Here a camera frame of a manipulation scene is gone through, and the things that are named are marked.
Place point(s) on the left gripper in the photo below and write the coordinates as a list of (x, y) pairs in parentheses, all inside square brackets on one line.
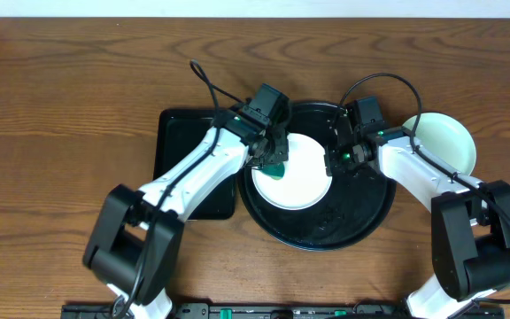
[(275, 153)]

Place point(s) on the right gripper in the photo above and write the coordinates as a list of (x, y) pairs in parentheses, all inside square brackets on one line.
[(333, 167)]

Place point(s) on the green scrubbing sponge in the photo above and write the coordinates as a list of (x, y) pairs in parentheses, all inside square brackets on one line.
[(275, 171)]

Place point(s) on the white plate top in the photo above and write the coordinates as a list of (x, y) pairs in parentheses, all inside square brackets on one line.
[(304, 182)]

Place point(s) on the mint plate bottom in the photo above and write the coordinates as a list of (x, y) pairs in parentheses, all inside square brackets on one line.
[(449, 140)]

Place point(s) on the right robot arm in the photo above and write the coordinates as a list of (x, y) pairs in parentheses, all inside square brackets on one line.
[(470, 219)]

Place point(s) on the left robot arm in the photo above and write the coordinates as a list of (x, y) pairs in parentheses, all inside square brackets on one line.
[(134, 244)]

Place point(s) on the black round tray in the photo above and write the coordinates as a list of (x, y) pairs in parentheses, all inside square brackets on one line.
[(354, 206)]

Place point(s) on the black rectangular water tray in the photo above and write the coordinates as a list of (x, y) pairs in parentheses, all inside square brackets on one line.
[(179, 133)]

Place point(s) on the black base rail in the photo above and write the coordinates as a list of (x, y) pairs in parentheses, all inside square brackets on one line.
[(205, 311)]

